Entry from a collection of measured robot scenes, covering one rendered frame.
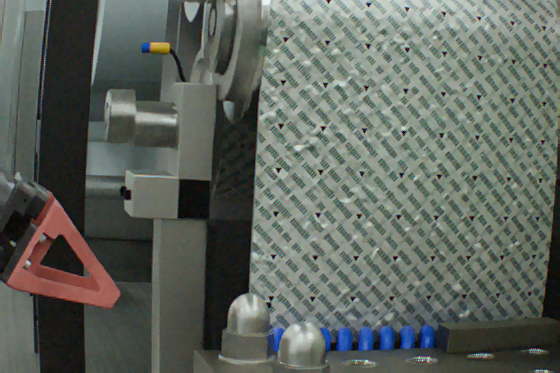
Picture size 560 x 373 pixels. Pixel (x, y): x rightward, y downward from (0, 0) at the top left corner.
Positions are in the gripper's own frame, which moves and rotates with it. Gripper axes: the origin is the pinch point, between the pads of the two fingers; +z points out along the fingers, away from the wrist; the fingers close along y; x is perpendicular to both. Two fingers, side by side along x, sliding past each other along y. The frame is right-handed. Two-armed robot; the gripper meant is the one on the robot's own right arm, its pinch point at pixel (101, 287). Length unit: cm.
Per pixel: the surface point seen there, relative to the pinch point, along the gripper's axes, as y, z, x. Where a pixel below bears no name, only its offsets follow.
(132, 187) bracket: -6.9, -0.8, 7.2
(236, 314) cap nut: 8.0, 6.8, 3.9
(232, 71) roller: -1.8, -0.1, 17.6
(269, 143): 0.7, 4.3, 14.6
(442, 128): 0.8, 14.1, 22.5
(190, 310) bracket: -7.6, 8.0, 1.8
